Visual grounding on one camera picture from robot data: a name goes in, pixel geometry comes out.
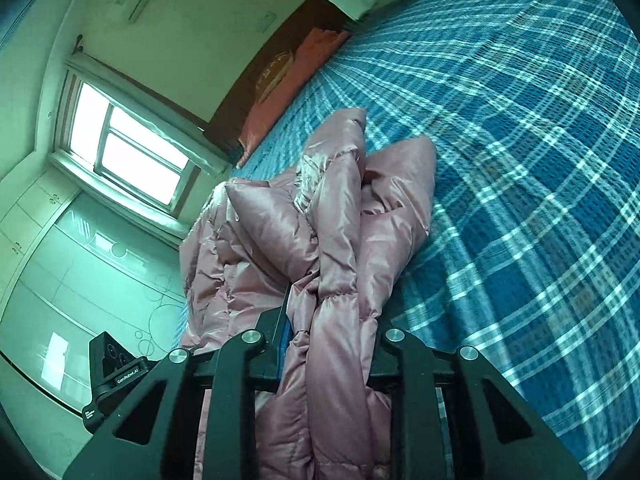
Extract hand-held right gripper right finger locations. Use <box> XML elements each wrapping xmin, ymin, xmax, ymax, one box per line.
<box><xmin>367</xmin><ymin>327</ymin><xmax>586</xmax><ymax>480</ymax></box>

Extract dark curtain rod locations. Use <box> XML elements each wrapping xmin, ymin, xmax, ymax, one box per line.
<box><xmin>74</xmin><ymin>35</ymin><xmax>213</xmax><ymax>128</ymax></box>

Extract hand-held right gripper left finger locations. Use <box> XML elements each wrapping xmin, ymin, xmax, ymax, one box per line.
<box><xmin>64</xmin><ymin>282</ymin><xmax>293</xmax><ymax>480</ymax></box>

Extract pink down jacket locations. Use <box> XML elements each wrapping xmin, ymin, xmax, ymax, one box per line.
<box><xmin>177</xmin><ymin>107</ymin><xmax>443</xmax><ymax>480</ymax></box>

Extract glass wardrobe with circle pattern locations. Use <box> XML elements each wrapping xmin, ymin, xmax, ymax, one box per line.
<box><xmin>0</xmin><ymin>170</ymin><xmax>191</xmax><ymax>461</ymax></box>

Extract dark wooden headboard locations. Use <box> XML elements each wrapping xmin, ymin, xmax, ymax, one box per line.
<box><xmin>207</xmin><ymin>0</ymin><xmax>351</xmax><ymax>166</ymax></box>

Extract bed with blue plaid sheet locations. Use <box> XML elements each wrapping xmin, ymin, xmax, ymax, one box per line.
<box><xmin>235</xmin><ymin>0</ymin><xmax>640</xmax><ymax>480</ymax></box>

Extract orange-red pillow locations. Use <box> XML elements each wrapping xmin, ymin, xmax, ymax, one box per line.
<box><xmin>237</xmin><ymin>27</ymin><xmax>353</xmax><ymax>156</ymax></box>

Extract window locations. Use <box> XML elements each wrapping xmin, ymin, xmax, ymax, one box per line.
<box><xmin>50</xmin><ymin>70</ymin><xmax>201</xmax><ymax>218</ymax></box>

